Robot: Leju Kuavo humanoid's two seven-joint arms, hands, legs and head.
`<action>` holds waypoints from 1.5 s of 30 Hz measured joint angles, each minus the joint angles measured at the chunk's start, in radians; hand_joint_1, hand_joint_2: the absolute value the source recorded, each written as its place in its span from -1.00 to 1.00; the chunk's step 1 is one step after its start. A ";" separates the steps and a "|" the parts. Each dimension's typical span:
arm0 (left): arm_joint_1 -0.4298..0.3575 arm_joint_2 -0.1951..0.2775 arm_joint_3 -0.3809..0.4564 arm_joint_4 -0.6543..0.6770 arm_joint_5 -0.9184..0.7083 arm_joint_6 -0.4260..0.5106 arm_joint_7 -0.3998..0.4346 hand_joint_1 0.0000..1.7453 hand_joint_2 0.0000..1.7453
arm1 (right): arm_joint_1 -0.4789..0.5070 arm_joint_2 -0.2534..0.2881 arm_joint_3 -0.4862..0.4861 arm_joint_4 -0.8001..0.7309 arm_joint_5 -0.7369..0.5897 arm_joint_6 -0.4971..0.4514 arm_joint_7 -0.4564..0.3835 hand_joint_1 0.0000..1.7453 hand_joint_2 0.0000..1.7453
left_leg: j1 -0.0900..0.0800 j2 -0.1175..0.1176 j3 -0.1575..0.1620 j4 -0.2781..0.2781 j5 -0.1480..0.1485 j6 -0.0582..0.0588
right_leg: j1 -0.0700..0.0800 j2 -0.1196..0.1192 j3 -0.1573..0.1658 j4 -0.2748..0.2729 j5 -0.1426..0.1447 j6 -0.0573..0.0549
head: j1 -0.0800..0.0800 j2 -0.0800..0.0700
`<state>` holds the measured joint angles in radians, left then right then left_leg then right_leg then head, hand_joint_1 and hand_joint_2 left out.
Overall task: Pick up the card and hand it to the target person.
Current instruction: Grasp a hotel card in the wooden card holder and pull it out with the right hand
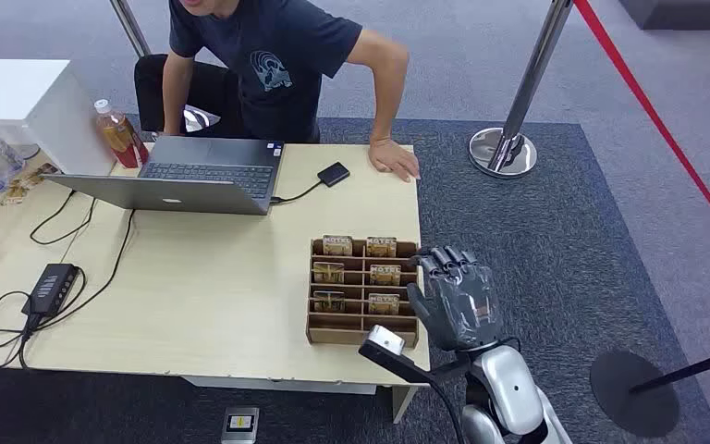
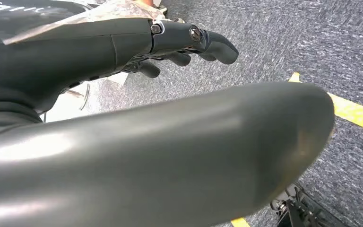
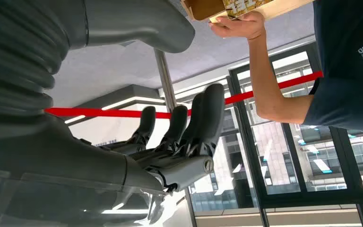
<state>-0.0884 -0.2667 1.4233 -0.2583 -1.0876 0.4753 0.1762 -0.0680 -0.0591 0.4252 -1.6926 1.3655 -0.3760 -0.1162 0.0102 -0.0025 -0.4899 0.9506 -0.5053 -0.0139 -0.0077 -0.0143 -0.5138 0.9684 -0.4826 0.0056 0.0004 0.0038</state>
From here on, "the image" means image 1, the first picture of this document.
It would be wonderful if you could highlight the dark grey carpet mat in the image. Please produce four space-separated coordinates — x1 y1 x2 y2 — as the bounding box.
0 115 710 444

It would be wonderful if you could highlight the tea bottle with red label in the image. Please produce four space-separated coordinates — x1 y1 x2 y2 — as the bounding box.
92 99 150 169

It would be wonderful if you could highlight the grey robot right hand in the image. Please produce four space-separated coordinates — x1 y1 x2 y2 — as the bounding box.
407 246 505 352

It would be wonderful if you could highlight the gold snack packet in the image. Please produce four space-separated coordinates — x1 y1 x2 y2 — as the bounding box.
0 183 30 206
20 162 61 189

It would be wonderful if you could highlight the chrome stanchion post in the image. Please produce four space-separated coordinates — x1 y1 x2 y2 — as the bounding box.
468 0 575 180
108 0 222 133

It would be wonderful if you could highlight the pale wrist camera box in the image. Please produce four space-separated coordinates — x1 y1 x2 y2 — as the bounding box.
358 325 472 389

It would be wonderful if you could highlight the black drive cable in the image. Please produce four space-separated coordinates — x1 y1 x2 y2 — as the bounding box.
269 180 323 205

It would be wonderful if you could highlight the white cabinet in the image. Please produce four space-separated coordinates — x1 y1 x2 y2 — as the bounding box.
0 57 117 176

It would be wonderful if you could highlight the black power adapter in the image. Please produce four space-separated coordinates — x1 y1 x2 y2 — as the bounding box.
21 263 80 320

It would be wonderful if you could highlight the person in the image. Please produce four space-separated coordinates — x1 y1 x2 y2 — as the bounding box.
134 0 422 183

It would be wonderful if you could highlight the black laptop power cable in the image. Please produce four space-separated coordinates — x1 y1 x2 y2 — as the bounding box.
30 208 137 335

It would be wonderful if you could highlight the wooden card holder box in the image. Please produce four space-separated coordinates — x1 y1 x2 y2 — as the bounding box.
305 235 422 350

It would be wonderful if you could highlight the light wood desk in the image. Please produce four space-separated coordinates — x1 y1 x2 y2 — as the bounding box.
0 143 433 426

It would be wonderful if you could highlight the grey laptop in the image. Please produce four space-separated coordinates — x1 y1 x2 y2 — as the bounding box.
41 135 286 216

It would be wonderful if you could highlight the black stanchion post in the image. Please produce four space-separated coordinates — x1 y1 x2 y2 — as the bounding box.
589 342 710 439

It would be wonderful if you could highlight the red barrier belt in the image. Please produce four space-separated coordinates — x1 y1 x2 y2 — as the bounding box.
573 0 710 259

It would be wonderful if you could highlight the hotel key card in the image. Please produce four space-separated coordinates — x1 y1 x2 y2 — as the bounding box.
322 235 354 257
312 262 345 285
312 290 347 314
369 265 402 288
367 293 401 316
365 237 398 259

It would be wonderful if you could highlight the metal floor socket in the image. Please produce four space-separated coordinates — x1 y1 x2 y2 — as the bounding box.
221 406 260 444

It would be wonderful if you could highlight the dark grey block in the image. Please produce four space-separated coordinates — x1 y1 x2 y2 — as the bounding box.
618 0 710 31

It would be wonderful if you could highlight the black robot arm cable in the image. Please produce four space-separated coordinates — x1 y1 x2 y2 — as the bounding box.
428 379 468 444

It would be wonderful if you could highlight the black portable drive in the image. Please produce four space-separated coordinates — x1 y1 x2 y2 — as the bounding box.
316 161 351 188

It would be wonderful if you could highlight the person's left hand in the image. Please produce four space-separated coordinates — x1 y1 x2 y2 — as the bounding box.
367 139 422 183

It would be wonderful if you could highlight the thin black looped cable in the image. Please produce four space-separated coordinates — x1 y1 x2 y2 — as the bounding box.
29 190 97 246

